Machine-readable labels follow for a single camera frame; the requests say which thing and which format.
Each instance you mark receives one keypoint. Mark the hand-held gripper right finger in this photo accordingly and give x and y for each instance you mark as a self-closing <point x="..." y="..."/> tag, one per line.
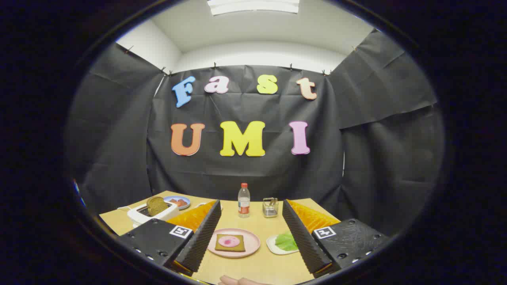
<point x="303" y="241"/>

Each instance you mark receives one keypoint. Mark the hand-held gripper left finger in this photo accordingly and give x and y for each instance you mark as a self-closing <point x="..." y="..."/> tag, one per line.
<point x="202" y="237"/>

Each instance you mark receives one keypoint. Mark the green lettuce leaf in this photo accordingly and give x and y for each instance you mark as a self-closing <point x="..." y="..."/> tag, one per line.
<point x="286" y="241"/>

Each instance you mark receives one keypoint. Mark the brown toast slice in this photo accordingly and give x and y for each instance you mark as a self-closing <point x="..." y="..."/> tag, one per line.
<point x="157" y="206"/>

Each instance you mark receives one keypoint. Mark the brown bread slice with ham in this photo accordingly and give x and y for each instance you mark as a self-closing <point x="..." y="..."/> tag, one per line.
<point x="220" y="247"/>

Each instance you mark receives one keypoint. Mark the pink ham slice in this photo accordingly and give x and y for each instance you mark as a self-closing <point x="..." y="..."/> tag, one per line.
<point x="229" y="241"/>

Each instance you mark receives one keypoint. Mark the white square plate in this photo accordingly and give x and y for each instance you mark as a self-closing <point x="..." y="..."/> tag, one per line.
<point x="273" y="246"/>

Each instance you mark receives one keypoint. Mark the red food slices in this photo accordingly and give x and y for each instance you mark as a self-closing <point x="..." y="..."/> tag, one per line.
<point x="179" y="203"/>

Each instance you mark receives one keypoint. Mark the pink plate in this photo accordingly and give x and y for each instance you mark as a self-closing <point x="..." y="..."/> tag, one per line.
<point x="253" y="241"/>

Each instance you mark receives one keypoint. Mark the blue plate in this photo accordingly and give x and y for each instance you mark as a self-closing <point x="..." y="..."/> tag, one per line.
<point x="167" y="200"/>

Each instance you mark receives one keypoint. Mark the clear water bottle red cap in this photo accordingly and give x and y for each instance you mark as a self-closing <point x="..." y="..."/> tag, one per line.
<point x="244" y="198"/>

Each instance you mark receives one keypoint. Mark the white toaster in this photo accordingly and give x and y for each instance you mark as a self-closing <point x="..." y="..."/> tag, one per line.
<point x="136" y="217"/>

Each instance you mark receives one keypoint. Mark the black backdrop cloth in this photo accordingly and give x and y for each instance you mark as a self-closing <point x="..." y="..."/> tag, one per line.
<point x="245" y="174"/>

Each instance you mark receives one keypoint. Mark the ceiling light panel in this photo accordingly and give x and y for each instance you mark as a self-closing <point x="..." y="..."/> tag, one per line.
<point x="253" y="6"/>

